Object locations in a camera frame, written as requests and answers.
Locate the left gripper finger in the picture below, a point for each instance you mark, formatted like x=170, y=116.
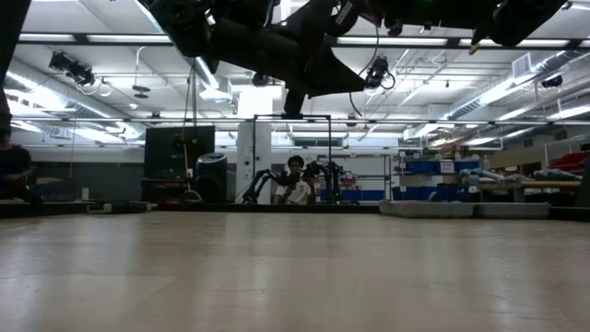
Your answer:
x=332, y=76

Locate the blue storage bin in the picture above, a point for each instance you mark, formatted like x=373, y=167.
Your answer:
x=433, y=167
x=451, y=191

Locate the yellow hanging hook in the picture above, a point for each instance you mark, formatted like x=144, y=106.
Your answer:
x=475, y=48

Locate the black ceiling camera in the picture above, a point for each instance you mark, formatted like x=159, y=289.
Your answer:
x=552, y=81
x=259, y=80
x=378, y=71
x=74, y=69

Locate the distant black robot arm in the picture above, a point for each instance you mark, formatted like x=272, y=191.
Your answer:
x=329, y=177
x=258, y=182

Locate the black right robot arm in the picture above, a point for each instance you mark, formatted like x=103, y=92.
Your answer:
x=521, y=18

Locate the black ceiling light bar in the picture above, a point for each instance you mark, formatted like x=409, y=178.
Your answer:
x=115, y=39

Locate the wooden workbench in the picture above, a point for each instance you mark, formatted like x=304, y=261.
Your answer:
x=516, y=184

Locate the grey tool kit case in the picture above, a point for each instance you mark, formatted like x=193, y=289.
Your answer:
x=428, y=209

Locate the black monitor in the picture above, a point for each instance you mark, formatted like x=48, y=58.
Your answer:
x=177, y=147

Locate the thin black station frame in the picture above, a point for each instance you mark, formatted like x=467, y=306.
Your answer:
x=322, y=115

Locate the person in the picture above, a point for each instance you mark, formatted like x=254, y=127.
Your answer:
x=14, y=166
x=295, y=191

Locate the red storage bin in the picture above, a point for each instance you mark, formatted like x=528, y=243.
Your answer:
x=571, y=161

